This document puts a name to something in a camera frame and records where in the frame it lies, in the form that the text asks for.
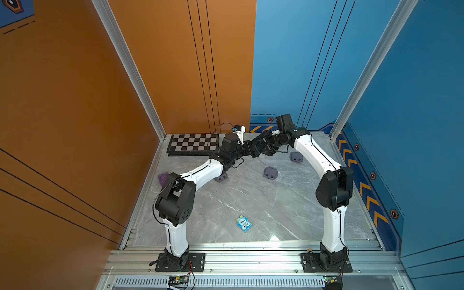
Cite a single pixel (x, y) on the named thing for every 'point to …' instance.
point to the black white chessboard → (193, 145)
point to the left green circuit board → (178, 280)
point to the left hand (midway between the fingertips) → (256, 140)
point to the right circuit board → (333, 282)
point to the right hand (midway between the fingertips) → (255, 143)
